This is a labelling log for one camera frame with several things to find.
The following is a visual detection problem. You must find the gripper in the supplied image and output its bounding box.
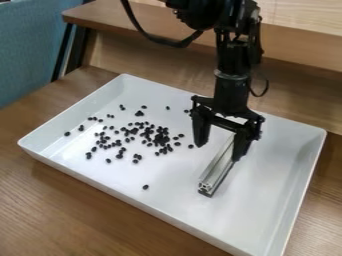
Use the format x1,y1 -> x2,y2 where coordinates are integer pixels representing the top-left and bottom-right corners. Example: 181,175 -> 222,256
189,69 -> 268,163

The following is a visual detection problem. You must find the pile of black bits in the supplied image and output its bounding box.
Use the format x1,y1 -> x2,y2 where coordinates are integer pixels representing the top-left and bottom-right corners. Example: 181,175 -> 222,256
62,104 -> 197,191

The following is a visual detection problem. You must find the silver aluminium bar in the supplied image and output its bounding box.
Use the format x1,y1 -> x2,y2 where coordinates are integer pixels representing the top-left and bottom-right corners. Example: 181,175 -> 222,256
196,133 -> 240,199

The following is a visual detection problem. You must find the white tray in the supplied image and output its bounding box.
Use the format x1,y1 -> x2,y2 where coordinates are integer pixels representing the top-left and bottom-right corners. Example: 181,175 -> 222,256
17,73 -> 329,256

